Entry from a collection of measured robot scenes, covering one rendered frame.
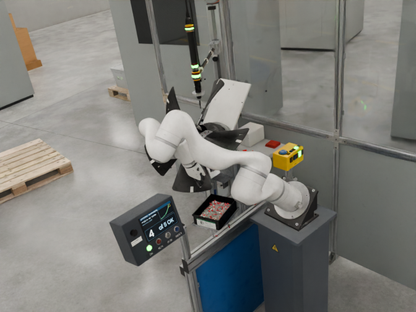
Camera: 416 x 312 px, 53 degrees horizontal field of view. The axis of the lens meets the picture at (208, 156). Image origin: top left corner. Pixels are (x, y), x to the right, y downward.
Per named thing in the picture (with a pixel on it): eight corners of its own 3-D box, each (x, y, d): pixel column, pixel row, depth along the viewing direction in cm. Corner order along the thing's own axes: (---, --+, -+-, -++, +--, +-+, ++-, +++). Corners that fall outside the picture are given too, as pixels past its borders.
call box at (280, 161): (289, 157, 250) (288, 141, 245) (303, 161, 243) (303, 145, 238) (273, 168, 240) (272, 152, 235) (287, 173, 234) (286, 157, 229)
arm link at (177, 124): (254, 191, 183) (269, 158, 185) (264, 194, 172) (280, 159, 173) (151, 140, 173) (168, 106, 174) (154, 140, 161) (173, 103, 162)
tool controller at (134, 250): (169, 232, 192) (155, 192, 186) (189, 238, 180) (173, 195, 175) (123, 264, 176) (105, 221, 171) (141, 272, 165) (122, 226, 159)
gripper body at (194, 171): (200, 159, 216) (207, 174, 223) (187, 154, 223) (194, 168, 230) (191, 168, 213) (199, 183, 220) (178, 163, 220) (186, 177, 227)
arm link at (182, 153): (177, 164, 215) (194, 163, 212) (168, 146, 207) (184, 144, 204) (181, 153, 221) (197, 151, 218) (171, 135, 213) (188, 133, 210)
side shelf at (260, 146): (246, 136, 314) (246, 132, 312) (285, 148, 290) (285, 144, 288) (224, 149, 300) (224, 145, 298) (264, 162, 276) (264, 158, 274)
